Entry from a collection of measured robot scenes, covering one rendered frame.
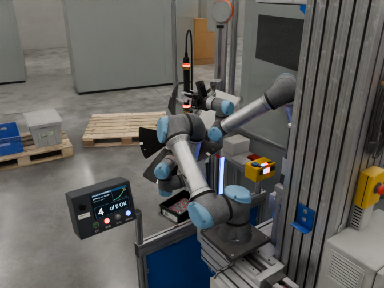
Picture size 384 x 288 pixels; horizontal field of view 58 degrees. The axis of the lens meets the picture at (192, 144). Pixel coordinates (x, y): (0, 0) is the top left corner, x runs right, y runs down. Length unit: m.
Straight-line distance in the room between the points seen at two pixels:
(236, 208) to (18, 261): 2.25
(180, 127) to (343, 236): 0.78
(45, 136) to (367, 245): 4.12
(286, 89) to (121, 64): 6.15
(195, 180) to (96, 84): 6.30
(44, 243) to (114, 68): 4.89
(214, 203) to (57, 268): 1.95
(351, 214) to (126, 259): 2.06
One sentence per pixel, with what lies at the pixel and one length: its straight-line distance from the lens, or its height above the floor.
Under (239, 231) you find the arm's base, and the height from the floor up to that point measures 1.10.
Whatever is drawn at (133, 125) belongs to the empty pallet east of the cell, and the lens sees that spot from 5.31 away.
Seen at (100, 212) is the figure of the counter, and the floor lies 1.16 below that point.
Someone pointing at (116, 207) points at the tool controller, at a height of 1.16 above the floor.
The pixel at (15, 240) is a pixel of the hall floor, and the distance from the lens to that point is 3.54.
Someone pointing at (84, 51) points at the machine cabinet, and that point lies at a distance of 7.45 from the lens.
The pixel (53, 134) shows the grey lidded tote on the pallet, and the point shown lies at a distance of 4.83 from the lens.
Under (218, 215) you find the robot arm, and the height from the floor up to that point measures 1.22.
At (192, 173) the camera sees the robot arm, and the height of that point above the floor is 1.33.
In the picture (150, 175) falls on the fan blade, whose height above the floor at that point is 0.96.
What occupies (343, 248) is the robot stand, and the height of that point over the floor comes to 1.23.
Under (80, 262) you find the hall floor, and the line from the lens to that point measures 3.11.
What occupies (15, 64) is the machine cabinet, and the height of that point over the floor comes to 0.43.
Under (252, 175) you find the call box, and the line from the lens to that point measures 2.10.
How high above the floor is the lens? 2.04
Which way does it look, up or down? 24 degrees down
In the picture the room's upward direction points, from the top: straight up
